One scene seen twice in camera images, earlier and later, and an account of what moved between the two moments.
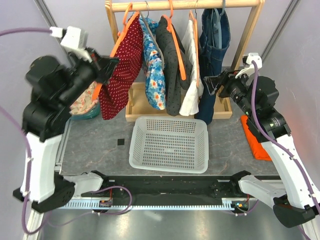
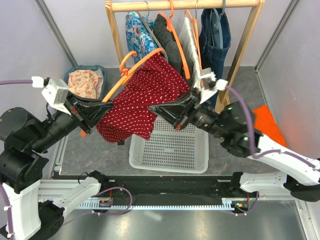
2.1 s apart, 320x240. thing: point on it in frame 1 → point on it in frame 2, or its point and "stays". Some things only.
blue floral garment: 155,65 → 141,41
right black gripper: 226,78 → 180,114
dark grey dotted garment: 172,67 stays
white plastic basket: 176,144 stays
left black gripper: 107,65 → 94,111
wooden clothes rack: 135,110 stays
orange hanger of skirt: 121,35 → 126,74
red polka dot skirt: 114,96 → 131,117
